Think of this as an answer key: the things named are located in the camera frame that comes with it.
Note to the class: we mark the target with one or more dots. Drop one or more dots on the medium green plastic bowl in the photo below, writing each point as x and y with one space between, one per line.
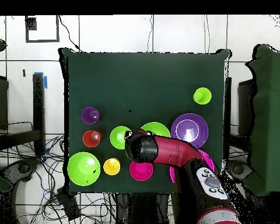
157 129

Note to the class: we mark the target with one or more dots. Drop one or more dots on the small green plastic bowl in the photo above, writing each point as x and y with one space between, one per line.
117 137

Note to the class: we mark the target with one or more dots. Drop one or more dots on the purple plastic bowl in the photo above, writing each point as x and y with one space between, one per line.
189 126

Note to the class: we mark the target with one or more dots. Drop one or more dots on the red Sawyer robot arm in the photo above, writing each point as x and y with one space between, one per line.
175 151

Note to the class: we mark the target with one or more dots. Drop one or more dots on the dark green tablecloth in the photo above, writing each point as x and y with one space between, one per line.
130 81

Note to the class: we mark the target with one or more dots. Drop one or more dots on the small crimson plastic bowl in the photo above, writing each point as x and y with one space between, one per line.
141 171

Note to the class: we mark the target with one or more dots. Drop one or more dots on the yellow plastic cup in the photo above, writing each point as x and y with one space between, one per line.
111 166

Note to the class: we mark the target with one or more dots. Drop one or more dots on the purple plastic cup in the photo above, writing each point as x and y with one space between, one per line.
88 115

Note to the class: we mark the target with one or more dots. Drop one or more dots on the orange plastic cup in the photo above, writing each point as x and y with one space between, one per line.
89 140

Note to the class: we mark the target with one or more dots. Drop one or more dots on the lime green plastic cup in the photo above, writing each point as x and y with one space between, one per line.
202 96

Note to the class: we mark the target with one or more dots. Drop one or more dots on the large green plastic bowl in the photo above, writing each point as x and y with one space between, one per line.
84 169

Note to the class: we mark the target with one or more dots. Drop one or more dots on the large pink plastic bowl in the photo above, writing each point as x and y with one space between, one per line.
207 158

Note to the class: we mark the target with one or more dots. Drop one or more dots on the black metal stand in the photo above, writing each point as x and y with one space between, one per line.
38 112

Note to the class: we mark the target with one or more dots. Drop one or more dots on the black office chair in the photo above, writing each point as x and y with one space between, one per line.
238 169
21 168

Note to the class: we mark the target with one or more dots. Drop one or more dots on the black power strip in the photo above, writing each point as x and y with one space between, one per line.
68 205

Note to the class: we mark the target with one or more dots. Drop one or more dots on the black square frame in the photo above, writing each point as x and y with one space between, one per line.
57 30

